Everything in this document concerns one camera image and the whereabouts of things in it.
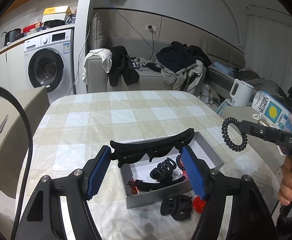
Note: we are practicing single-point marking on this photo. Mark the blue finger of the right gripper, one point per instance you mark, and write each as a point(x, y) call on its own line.
point(276, 136)

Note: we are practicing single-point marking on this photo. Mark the white kitchen cabinets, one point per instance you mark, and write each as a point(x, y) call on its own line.
point(13, 70)

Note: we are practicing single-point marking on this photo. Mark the grey striped cushion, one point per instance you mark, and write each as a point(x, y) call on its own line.
point(97, 36)

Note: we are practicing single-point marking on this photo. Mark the yellow cardboard box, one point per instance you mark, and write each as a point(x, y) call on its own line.
point(56, 13)

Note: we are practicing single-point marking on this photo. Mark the white round pin badge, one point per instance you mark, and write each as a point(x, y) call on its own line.
point(136, 186)

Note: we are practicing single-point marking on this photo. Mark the white cloth on sofa arm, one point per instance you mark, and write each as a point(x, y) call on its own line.
point(104, 61)

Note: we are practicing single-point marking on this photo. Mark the red China pin badge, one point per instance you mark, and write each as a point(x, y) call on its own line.
point(199, 205)

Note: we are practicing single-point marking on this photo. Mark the grey open cardboard box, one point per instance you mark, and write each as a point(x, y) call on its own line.
point(147, 182)

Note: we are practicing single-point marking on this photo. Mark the grey sofa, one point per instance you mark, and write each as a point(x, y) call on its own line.
point(216, 50)

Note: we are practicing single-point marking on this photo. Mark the white electric kettle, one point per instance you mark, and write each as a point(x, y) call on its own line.
point(241, 93)

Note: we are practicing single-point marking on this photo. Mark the black long hair clip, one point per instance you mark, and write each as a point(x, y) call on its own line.
point(146, 187)
point(133, 152)

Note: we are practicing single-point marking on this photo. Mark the lemon drink carton box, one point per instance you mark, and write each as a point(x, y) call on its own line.
point(273, 112)

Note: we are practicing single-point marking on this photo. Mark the black hair claw clip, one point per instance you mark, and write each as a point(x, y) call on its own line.
point(163, 170)

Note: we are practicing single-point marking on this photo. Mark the beige chair left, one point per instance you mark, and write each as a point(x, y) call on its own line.
point(14, 139)

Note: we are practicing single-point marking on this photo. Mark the pile of dark clothes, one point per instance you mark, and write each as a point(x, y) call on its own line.
point(183, 67)

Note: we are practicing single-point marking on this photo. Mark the black garment on sofa arm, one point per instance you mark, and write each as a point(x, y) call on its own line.
point(122, 66)

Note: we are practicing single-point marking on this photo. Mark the white front-load washing machine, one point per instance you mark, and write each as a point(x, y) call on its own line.
point(48, 61)

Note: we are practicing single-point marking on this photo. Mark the wall power outlet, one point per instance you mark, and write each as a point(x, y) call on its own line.
point(151, 28)

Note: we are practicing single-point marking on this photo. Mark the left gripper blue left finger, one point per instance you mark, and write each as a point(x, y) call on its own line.
point(42, 217)

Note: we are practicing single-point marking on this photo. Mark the person's right hand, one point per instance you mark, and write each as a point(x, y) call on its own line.
point(285, 190)

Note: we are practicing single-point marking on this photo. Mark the checkered beige tablecloth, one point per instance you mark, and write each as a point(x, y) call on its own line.
point(74, 129)

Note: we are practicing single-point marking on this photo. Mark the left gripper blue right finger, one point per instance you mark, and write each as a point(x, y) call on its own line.
point(250, 217)

